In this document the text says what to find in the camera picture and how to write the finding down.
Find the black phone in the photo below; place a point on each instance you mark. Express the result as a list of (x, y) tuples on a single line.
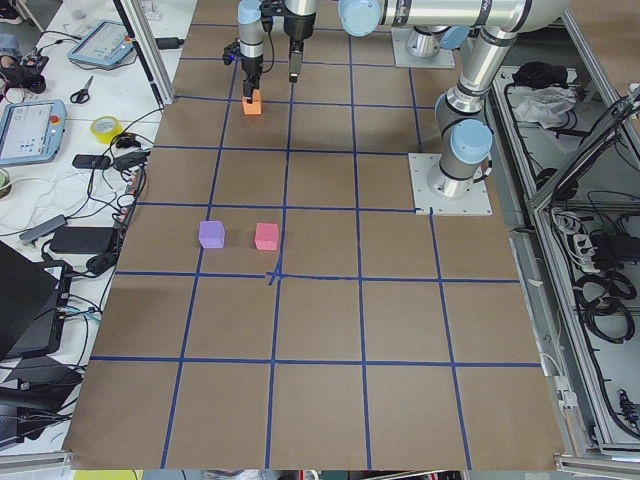
[(91, 161)]

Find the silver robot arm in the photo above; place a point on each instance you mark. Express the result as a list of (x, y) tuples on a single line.
[(255, 19), (466, 139)]

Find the black cloth bundle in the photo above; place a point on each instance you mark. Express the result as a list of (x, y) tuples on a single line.
[(540, 75)]

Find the black handled scissors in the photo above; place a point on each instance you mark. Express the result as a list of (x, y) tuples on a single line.
[(82, 95)]

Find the black power adapter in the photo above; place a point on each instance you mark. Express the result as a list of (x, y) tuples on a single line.
[(81, 239)]

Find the pink foam block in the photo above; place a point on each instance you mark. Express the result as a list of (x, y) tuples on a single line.
[(267, 236)]

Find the purple foam block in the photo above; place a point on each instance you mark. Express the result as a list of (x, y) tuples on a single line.
[(211, 234)]

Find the crumpled white cloth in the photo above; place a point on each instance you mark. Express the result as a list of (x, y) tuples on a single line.
[(548, 107)]

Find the black laptop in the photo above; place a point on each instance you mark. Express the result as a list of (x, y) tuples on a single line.
[(33, 295)]

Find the lower teach pendant tablet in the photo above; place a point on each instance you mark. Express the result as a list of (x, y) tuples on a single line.
[(31, 132)]

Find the upper teach pendant tablet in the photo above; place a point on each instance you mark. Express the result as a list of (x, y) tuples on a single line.
[(104, 47)]

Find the yellow tape roll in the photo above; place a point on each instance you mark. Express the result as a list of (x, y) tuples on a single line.
[(106, 128)]

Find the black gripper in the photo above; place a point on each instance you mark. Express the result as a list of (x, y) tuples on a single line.
[(296, 29), (249, 66)]

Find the teach pendant tablet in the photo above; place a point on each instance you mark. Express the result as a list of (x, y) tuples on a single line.
[(104, 47), (31, 132)]

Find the aluminium side frame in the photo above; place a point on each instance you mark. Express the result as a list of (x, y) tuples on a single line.
[(574, 194)]

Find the orange foam block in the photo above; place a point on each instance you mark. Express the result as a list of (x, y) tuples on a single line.
[(252, 106)]

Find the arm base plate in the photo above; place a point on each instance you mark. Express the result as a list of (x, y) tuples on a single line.
[(420, 47), (436, 194)]

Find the aluminium frame post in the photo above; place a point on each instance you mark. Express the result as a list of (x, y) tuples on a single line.
[(143, 40)]

